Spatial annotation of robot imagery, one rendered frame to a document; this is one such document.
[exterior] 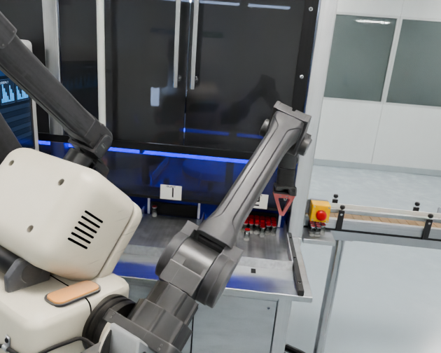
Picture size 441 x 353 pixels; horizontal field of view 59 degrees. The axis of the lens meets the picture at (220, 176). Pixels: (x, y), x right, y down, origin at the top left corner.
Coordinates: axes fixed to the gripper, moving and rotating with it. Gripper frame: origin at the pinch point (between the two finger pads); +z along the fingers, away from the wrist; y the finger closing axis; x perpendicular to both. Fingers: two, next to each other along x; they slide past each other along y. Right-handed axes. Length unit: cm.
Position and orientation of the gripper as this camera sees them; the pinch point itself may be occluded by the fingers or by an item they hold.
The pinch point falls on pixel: (281, 213)
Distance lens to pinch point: 126.9
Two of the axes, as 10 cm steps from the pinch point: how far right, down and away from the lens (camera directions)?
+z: -0.9, 9.9, 1.1
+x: -9.9, -0.9, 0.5
